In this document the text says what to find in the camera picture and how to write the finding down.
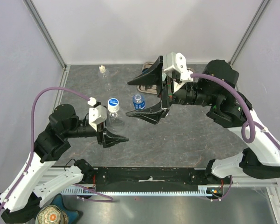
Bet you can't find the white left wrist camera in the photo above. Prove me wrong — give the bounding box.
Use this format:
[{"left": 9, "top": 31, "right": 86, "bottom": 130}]
[{"left": 88, "top": 97, "right": 107, "bottom": 131}]

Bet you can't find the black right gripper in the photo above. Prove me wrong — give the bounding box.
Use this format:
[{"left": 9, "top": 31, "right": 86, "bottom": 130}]
[{"left": 126, "top": 55, "right": 217, "bottom": 125}]

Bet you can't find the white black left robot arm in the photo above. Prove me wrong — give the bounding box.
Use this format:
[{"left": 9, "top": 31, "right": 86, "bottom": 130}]
[{"left": 0, "top": 104, "right": 129, "bottom": 224}]

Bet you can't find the blue star shaped dish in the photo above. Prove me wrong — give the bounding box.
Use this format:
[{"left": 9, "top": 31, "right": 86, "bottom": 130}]
[{"left": 51, "top": 194, "right": 83, "bottom": 224}]

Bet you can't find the clear bottle with notched cap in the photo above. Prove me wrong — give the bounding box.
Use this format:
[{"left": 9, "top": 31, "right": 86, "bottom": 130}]
[{"left": 98, "top": 68, "right": 111, "bottom": 91}]

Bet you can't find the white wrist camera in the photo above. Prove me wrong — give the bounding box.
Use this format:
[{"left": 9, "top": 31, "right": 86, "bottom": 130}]
[
  {"left": 162, "top": 52, "right": 194, "bottom": 93},
  {"left": 88, "top": 97, "right": 107, "bottom": 131}
]

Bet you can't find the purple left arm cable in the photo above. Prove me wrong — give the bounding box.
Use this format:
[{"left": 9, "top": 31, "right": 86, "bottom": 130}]
[{"left": 0, "top": 87, "right": 114, "bottom": 224}]

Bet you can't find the cream notched bottle cap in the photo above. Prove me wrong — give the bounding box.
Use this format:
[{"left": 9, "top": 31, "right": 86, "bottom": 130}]
[{"left": 99, "top": 65, "right": 106, "bottom": 73}]

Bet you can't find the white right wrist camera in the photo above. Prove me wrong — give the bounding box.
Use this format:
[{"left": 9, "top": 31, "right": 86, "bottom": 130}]
[{"left": 162, "top": 52, "right": 194, "bottom": 93}]

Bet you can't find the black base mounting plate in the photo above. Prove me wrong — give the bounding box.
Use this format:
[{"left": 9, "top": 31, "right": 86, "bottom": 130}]
[{"left": 82, "top": 167, "right": 212, "bottom": 192}]

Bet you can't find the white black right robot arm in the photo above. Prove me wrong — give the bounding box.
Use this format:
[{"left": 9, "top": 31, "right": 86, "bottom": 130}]
[{"left": 126, "top": 53, "right": 280, "bottom": 184}]

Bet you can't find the metal serving tray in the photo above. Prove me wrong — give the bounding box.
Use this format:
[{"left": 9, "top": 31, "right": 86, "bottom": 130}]
[{"left": 137, "top": 62, "right": 198, "bottom": 95}]

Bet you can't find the light blue cable duct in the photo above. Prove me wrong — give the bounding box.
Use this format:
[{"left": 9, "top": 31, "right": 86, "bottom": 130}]
[{"left": 61, "top": 186, "right": 222, "bottom": 196}]

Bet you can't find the blue label plastic bottle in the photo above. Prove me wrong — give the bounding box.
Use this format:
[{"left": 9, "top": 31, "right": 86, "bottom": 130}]
[{"left": 132, "top": 93, "right": 145, "bottom": 110}]

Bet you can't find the clear wide plastic bottle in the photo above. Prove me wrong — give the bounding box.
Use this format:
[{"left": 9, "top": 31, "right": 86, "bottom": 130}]
[{"left": 106, "top": 108, "right": 126, "bottom": 134}]

